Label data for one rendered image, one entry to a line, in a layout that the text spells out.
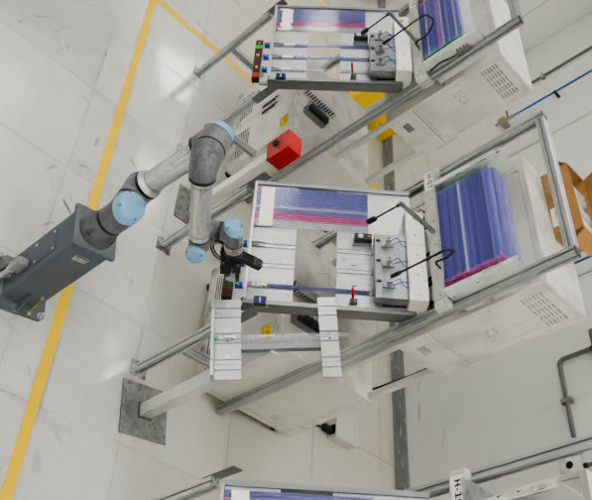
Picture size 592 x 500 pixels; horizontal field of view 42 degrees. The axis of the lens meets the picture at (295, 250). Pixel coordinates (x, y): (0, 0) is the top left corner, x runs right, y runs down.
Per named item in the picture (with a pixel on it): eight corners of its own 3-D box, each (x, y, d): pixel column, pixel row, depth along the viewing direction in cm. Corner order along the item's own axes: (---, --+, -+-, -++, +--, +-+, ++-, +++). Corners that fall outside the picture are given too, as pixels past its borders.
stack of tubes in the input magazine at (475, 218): (444, 284, 305) (505, 255, 290) (435, 190, 338) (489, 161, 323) (463, 298, 312) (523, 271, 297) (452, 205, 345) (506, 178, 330)
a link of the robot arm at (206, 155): (215, 158, 256) (207, 269, 287) (225, 141, 264) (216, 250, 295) (181, 150, 257) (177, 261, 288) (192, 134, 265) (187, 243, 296)
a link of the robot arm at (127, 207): (93, 218, 283) (115, 201, 276) (108, 197, 293) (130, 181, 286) (117, 240, 287) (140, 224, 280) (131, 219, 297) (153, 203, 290)
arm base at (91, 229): (77, 240, 286) (93, 228, 281) (80, 207, 294) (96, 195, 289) (111, 255, 296) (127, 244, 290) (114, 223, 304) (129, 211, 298)
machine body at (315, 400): (184, 390, 371) (279, 344, 337) (203, 275, 416) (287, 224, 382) (280, 439, 406) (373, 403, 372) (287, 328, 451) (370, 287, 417)
